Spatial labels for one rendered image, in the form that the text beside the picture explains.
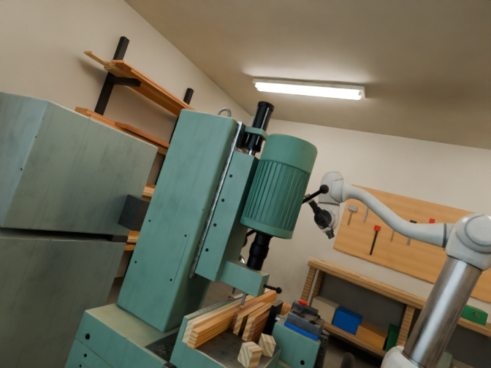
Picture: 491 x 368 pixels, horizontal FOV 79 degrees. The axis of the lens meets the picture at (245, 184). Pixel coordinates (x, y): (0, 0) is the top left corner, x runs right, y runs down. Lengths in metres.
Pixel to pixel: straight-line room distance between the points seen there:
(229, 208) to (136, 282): 0.40
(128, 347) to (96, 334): 0.13
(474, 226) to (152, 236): 1.04
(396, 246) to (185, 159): 3.42
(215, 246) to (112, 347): 0.41
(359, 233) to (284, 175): 3.30
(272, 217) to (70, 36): 2.52
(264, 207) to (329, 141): 3.65
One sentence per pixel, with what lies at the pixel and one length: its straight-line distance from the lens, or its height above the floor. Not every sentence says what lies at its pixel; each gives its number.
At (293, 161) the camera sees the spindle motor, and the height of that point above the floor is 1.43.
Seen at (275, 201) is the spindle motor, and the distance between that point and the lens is 0.89.
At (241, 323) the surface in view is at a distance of 0.94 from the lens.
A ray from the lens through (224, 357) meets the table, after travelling 0.82.
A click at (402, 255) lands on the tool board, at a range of 4.12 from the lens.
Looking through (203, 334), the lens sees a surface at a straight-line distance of 0.82.
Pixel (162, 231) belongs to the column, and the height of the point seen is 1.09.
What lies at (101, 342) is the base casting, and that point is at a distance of 1.07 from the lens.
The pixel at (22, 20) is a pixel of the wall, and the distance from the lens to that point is 2.93.
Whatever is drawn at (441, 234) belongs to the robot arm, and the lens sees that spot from 1.41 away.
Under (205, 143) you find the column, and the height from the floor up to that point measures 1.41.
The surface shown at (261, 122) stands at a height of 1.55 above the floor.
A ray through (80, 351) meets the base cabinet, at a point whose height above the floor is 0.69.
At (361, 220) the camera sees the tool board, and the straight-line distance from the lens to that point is 4.17.
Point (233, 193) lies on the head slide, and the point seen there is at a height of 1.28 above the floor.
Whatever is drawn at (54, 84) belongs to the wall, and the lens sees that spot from 2.98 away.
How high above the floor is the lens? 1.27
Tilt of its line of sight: 4 degrees up
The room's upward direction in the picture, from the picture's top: 18 degrees clockwise
